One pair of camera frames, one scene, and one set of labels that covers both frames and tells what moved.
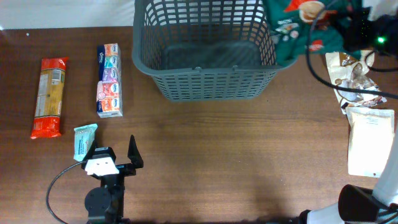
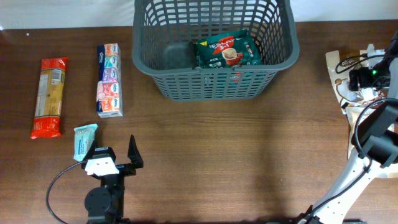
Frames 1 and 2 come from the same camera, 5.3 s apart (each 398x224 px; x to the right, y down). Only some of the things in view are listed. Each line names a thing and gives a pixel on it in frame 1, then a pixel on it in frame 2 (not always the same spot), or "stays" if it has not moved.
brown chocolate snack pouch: (347, 71) stays
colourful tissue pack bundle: (109, 99) stays
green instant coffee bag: (289, 21) to (231, 49)
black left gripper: (136, 161) stays
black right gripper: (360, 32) to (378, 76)
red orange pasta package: (50, 93) stays
